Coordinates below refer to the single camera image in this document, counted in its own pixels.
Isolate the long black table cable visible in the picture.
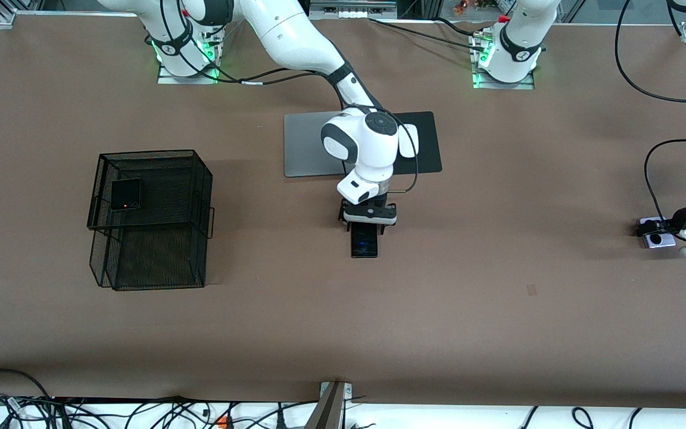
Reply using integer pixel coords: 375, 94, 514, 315
369, 17, 488, 53

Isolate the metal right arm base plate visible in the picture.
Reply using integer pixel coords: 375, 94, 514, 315
157, 63, 220, 85

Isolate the white computer mouse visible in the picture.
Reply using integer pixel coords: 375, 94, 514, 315
398, 123, 420, 159

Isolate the long black smartphone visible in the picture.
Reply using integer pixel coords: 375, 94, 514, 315
351, 224, 379, 259

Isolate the black wire mesh tray rack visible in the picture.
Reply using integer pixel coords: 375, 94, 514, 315
86, 149, 216, 292

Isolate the metal camera stand bracket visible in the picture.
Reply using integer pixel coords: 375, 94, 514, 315
304, 381, 354, 429

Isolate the grey power strip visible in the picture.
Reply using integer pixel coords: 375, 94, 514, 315
309, 0, 398, 20

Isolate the thick black looped cable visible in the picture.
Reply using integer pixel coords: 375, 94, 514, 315
0, 368, 52, 399

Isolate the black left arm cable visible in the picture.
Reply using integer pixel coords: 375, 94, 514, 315
615, 0, 686, 221

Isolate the lavender flip phone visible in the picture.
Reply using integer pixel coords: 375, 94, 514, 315
641, 217, 676, 249

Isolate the small black flip phone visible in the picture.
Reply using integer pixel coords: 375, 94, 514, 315
110, 178, 142, 212

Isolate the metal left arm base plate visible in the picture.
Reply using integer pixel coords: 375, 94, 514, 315
472, 70, 535, 91

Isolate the silver closed laptop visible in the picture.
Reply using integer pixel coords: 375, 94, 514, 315
283, 111, 347, 178

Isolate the black mouse pad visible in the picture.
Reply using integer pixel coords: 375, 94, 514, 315
383, 111, 443, 176

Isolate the tangled black floor cable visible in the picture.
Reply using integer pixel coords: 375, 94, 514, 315
0, 393, 320, 429

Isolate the short black table cable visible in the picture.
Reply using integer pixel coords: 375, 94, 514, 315
434, 17, 481, 38

